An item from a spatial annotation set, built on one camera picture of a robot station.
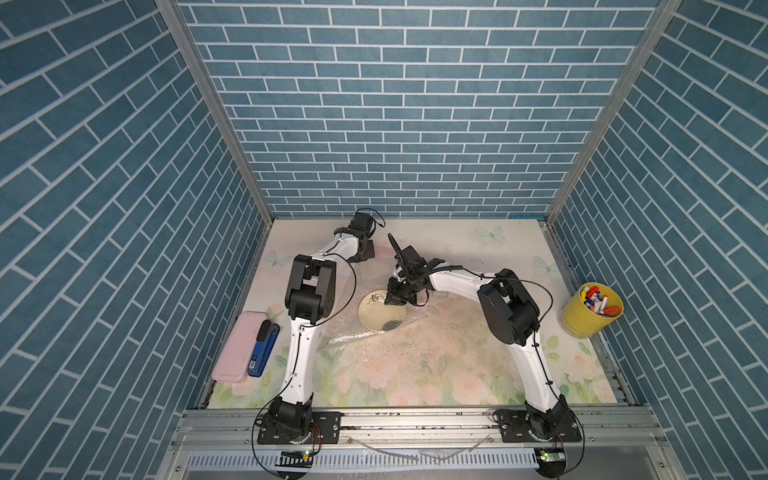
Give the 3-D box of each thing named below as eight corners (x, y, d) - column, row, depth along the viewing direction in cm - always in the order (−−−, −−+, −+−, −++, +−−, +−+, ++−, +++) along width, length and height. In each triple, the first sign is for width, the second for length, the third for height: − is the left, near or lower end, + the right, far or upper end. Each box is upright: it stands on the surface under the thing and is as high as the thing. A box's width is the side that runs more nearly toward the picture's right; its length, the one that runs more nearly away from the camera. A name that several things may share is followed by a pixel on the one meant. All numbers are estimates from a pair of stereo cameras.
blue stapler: (248, 376, 84) (240, 370, 80) (269, 327, 94) (263, 319, 89) (262, 378, 84) (255, 372, 79) (281, 328, 93) (276, 320, 89)
